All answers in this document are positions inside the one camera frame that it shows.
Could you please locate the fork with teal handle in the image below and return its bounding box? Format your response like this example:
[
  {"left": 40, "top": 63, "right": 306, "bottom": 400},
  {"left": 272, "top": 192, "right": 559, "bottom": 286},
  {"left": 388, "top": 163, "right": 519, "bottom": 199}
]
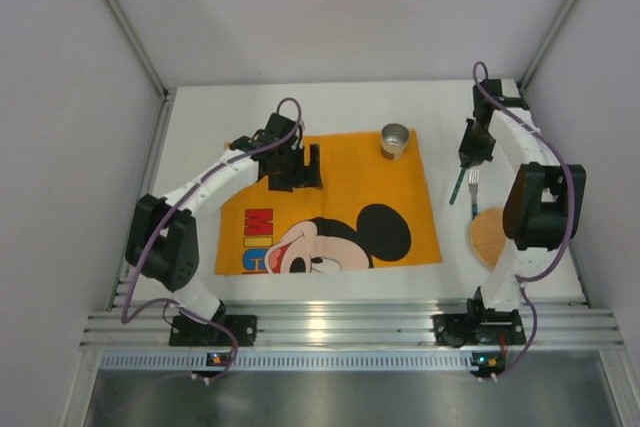
[{"left": 468, "top": 166, "right": 480, "bottom": 220}]

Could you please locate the spoon with teal handle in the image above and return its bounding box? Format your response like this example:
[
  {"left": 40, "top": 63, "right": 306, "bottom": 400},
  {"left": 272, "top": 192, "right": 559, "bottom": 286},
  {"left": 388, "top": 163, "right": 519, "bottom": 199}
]
[{"left": 449, "top": 167, "right": 467, "bottom": 205}]

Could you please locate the orange Mickey Mouse placemat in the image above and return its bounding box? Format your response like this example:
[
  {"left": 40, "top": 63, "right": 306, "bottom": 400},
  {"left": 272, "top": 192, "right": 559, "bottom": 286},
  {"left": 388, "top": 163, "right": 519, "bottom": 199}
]
[{"left": 215, "top": 132, "right": 442, "bottom": 276}]

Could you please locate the metal cup with cork band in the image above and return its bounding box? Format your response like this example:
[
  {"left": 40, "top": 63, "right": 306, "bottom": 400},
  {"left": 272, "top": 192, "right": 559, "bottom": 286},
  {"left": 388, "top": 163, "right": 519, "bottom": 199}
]
[{"left": 380, "top": 123, "right": 410, "bottom": 160}]

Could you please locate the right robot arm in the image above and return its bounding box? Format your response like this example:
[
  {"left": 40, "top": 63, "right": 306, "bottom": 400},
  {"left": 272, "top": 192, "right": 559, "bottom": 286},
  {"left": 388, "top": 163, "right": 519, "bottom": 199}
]
[{"left": 458, "top": 78, "right": 587, "bottom": 312}]

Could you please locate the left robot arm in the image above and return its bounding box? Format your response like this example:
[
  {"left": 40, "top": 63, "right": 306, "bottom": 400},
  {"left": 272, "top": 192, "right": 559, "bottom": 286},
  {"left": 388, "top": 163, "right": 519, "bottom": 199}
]
[{"left": 121, "top": 111, "right": 322, "bottom": 325}]

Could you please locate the round woven coaster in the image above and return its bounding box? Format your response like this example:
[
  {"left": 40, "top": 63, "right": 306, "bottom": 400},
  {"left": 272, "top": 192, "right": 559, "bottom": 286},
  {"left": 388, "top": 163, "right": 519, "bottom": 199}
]
[{"left": 469, "top": 207, "right": 506, "bottom": 271}]

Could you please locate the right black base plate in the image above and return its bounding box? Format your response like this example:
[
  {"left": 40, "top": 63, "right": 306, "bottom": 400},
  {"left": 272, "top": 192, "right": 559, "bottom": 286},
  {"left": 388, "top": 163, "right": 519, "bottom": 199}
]
[{"left": 433, "top": 310, "right": 526, "bottom": 348}]

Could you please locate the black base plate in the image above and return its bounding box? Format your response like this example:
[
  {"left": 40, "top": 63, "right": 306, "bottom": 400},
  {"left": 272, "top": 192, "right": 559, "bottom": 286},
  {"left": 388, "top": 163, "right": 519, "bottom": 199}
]
[
  {"left": 433, "top": 310, "right": 526, "bottom": 348},
  {"left": 168, "top": 314, "right": 257, "bottom": 347}
]

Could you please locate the aluminium rail frame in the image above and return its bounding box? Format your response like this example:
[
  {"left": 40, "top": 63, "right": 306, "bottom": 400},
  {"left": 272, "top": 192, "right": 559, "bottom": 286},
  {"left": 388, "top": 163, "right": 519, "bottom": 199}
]
[{"left": 80, "top": 296, "right": 623, "bottom": 350}]

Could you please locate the perforated cable duct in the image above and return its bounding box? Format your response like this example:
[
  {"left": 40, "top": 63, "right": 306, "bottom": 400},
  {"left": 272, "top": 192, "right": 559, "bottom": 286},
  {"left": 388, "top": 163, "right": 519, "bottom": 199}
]
[{"left": 100, "top": 350, "right": 504, "bottom": 372}]

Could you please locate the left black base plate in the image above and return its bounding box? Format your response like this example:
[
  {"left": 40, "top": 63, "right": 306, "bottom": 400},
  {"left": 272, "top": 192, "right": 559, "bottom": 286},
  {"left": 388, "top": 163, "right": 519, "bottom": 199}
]
[{"left": 168, "top": 314, "right": 257, "bottom": 347}]

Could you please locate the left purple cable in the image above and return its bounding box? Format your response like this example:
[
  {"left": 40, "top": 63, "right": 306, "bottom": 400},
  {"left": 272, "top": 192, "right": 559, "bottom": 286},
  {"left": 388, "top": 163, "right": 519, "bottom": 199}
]
[{"left": 119, "top": 97, "right": 306, "bottom": 382}]

